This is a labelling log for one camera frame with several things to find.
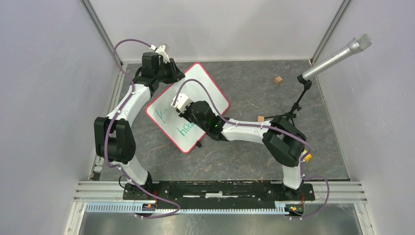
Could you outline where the purple cable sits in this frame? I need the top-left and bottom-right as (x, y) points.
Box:
(103, 39), (181, 219)
(173, 78), (331, 220)

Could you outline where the far wooden cube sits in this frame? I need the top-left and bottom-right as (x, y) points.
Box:
(274, 76), (283, 85)

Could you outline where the pink framed whiteboard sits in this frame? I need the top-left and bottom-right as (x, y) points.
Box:
(145, 63), (230, 153)

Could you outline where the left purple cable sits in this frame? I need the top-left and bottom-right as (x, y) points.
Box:
(103, 39), (181, 219)

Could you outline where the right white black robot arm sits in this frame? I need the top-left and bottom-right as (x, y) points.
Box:
(171, 99), (306, 200)

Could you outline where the aluminium cable duct rail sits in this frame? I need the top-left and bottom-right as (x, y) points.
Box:
(85, 201), (305, 215)

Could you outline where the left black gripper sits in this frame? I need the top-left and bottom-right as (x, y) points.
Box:
(155, 58), (186, 85)

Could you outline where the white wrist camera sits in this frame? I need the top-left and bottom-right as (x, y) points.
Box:
(150, 44), (170, 63)
(171, 93), (193, 114)

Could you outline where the silver microphone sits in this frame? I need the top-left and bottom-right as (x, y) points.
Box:
(297, 34), (372, 84)

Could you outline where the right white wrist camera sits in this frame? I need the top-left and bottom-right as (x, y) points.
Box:
(171, 93), (193, 114)

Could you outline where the black microphone tripod stand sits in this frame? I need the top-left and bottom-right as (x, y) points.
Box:
(264, 77), (312, 126)

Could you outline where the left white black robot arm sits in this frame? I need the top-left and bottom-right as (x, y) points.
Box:
(93, 52), (185, 200)

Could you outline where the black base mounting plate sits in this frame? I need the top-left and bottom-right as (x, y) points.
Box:
(123, 180), (316, 209)

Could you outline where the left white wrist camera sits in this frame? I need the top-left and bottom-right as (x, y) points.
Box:
(150, 44), (170, 63)

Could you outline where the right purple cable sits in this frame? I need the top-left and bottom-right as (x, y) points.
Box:
(173, 78), (331, 220)

